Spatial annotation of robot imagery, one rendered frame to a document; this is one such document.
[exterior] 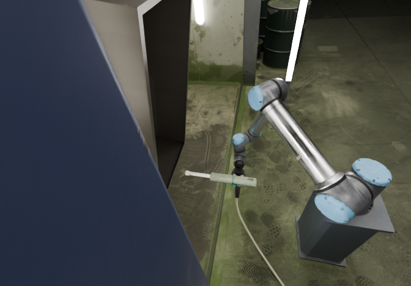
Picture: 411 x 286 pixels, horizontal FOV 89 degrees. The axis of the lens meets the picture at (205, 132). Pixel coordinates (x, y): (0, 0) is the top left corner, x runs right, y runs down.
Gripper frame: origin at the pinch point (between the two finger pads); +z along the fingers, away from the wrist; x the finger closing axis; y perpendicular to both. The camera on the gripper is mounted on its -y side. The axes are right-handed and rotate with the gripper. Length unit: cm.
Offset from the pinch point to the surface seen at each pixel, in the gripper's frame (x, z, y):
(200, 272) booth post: 4, 87, -99
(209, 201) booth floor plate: 22, -13, 46
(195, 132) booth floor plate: 53, -96, 38
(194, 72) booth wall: 77, -202, 10
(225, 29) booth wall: 32, -193, -53
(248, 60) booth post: 0, -197, -15
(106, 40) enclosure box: 43, 34, -99
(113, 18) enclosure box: 39, 35, -105
